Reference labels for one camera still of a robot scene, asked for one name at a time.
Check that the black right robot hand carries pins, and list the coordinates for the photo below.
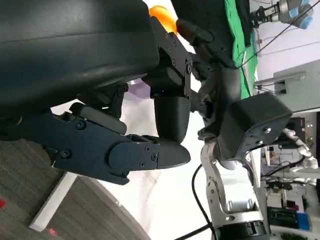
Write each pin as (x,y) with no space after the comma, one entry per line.
(212,30)

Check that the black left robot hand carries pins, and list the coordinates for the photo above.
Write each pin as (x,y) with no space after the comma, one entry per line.
(75,50)

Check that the orange toy bread roll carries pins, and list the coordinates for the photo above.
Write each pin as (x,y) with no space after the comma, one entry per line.
(162,17)

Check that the black cloth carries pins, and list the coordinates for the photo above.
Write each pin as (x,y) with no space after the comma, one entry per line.
(243,20)

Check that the green cloth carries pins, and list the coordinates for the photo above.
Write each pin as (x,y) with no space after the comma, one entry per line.
(237,57)

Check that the white table foot bar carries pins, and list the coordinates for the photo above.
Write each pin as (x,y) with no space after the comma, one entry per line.
(52,202)

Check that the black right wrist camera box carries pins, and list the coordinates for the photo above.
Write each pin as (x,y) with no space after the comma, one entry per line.
(257,120)

